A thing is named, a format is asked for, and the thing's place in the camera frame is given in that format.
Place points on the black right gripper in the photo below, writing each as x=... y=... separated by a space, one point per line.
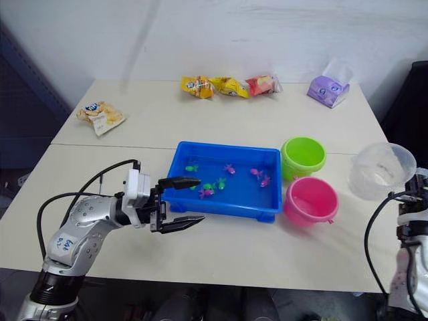
x=416 y=200

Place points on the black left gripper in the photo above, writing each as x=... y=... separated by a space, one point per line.
x=157 y=214

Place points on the clear plastic cup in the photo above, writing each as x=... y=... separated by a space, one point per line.
x=378 y=174

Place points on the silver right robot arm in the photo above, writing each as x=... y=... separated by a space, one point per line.
x=409 y=277

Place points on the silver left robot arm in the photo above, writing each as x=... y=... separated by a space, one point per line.
x=83 y=217

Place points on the green toy fish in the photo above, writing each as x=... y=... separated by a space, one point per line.
x=221 y=183
x=192 y=168
x=193 y=188
x=208 y=186

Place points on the magenta toy fish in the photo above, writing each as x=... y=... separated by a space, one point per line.
x=230 y=168
x=206 y=193
x=265 y=181
x=256 y=172

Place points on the blue plastic tub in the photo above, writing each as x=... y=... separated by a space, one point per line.
x=230 y=204

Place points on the pink plastic bucket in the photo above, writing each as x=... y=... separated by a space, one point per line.
x=311 y=200

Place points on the green plastic bucket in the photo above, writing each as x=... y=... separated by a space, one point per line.
x=302 y=154

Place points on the black chair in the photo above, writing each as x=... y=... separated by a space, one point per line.
x=411 y=110

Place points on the dark rounded shape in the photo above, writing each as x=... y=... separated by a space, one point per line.
x=180 y=306

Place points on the yellow snack bag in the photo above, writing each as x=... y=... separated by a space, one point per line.
x=197 y=86
x=230 y=87

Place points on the white yellow chips bag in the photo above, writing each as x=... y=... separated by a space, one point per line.
x=100 y=115

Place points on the purple tissue pack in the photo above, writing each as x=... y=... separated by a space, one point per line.
x=327 y=90

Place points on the red snack bag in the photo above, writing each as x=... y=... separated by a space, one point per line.
x=262 y=84

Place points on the dark blue partition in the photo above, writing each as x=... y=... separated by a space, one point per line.
x=23 y=110

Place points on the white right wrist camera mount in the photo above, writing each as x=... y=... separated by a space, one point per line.
x=413 y=220

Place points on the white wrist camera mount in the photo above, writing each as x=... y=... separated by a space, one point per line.
x=137 y=187
x=413 y=220

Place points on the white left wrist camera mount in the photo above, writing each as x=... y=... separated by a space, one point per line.
x=137 y=187

